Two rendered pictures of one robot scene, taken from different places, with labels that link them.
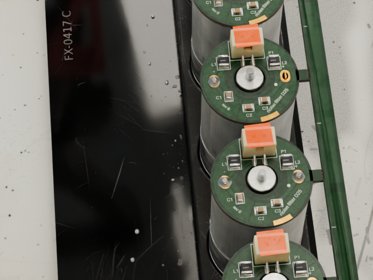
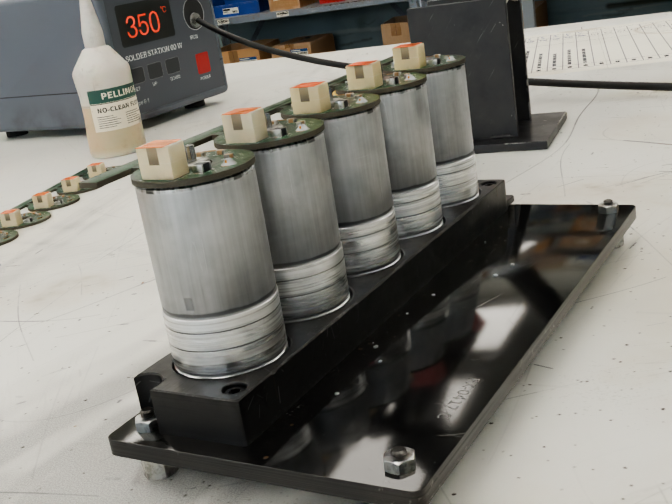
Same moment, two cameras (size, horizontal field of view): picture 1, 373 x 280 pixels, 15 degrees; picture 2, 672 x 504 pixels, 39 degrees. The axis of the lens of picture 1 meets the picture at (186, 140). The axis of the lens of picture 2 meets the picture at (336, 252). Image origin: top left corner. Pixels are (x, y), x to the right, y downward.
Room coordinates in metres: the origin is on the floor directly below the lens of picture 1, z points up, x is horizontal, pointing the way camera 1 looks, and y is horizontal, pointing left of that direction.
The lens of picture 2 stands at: (0.36, 0.12, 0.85)
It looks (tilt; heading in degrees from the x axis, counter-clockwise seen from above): 18 degrees down; 217
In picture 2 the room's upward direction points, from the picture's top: 9 degrees counter-clockwise
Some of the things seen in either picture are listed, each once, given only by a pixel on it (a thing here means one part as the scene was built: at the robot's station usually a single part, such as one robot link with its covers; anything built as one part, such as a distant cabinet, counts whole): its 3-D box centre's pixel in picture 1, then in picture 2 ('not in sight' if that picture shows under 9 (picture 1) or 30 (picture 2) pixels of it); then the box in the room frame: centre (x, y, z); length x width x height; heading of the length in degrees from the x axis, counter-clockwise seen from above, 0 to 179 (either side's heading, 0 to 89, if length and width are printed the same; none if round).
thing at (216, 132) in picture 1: (246, 123); (344, 199); (0.17, -0.02, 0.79); 0.02 x 0.02 x 0.05
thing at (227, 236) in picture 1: (257, 219); (392, 169); (0.14, -0.02, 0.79); 0.02 x 0.02 x 0.05
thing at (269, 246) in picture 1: (271, 251); (410, 56); (0.12, -0.02, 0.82); 0.01 x 0.01 x 0.01; 5
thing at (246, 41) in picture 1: (247, 45); (312, 97); (0.18, -0.02, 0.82); 0.01 x 0.01 x 0.01; 5
